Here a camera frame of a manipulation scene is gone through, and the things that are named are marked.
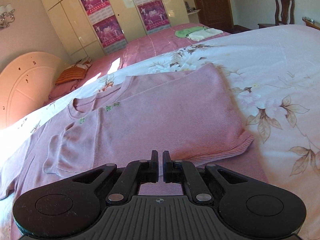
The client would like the cream glossy wardrobe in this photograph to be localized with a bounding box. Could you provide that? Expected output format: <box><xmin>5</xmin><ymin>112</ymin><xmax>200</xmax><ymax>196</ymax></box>
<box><xmin>41</xmin><ymin>0</ymin><xmax>189</xmax><ymax>61</ymax></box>

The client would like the dark brown wooden door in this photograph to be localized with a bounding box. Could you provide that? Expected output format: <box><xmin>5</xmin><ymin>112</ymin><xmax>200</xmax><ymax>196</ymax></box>
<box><xmin>195</xmin><ymin>0</ymin><xmax>233</xmax><ymax>31</ymax></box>

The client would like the green folded cloth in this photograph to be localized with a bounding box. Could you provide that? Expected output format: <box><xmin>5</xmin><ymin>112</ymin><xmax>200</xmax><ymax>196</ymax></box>
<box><xmin>175</xmin><ymin>26</ymin><xmax>208</xmax><ymax>38</ymax></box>

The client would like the lower left purple poster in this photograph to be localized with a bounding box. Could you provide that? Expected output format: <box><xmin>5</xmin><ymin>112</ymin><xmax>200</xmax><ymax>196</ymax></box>
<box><xmin>93</xmin><ymin>15</ymin><xmax>125</xmax><ymax>48</ymax></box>

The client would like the white folded cloth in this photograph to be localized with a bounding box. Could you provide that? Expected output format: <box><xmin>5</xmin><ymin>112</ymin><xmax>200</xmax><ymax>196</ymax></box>
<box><xmin>187</xmin><ymin>28</ymin><xmax>223</xmax><ymax>41</ymax></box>

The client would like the orange striped pillow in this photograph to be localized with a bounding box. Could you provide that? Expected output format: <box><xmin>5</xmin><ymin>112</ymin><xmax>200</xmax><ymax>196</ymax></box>
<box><xmin>55</xmin><ymin>67</ymin><xmax>88</xmax><ymax>85</ymax></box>

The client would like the dark wooden chair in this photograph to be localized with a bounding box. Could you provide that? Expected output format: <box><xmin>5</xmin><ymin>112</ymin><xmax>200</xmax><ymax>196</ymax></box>
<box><xmin>258</xmin><ymin>0</ymin><xmax>295</xmax><ymax>29</ymax></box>

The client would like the pink checked bed sheet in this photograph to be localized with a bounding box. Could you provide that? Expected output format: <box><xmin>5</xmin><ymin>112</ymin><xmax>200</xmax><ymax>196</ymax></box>
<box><xmin>42</xmin><ymin>23</ymin><xmax>232</xmax><ymax>107</ymax></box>

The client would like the cream wooden headboard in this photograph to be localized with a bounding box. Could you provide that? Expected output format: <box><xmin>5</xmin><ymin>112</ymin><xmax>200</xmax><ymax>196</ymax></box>
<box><xmin>0</xmin><ymin>51</ymin><xmax>68</xmax><ymax>128</ymax></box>

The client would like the pink knit sweater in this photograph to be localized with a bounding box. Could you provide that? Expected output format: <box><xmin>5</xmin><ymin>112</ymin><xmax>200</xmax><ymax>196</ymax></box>
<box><xmin>0</xmin><ymin>62</ymin><xmax>269</xmax><ymax>240</ymax></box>

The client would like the white floral quilt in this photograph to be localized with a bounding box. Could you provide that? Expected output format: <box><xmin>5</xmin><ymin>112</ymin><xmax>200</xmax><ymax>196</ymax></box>
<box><xmin>1</xmin><ymin>25</ymin><xmax>319</xmax><ymax>239</ymax></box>

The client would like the lower right purple poster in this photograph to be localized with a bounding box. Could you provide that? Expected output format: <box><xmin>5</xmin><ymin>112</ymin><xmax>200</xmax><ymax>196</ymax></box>
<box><xmin>138</xmin><ymin>0</ymin><xmax>170</xmax><ymax>34</ymax></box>

